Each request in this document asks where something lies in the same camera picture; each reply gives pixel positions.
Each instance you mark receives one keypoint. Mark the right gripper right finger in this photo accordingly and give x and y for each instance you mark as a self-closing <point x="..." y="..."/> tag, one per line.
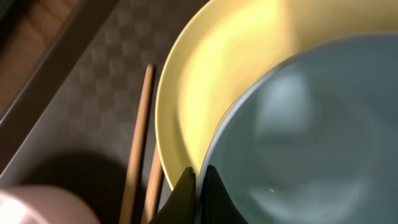
<point x="216" y="205"/>

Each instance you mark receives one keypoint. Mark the dark brown serving tray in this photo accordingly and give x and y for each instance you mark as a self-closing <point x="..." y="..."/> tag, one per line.
<point x="82" y="140"/>

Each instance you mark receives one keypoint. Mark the wooden chopstick right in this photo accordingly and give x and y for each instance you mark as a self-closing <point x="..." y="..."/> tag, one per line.
<point x="153" y="186"/>

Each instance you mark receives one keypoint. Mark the yellow round plate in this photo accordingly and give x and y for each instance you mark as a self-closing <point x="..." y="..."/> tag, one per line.
<point x="227" y="46"/>

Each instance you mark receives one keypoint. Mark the light blue bowl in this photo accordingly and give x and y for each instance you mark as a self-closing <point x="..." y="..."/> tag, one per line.
<point x="315" y="139"/>

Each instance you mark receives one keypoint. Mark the wooden chopstick left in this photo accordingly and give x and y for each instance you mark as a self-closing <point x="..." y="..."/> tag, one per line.
<point x="133" y="169"/>

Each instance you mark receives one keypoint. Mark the wooden chopstick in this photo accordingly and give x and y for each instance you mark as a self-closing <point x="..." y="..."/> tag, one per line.
<point x="133" y="169"/>
<point x="153" y="186"/>

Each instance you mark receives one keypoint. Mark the white pink bowl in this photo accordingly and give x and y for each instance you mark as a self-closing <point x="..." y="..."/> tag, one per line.
<point x="44" y="204"/>

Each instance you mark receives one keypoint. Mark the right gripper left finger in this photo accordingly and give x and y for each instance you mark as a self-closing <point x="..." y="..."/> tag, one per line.
<point x="180" y="207"/>

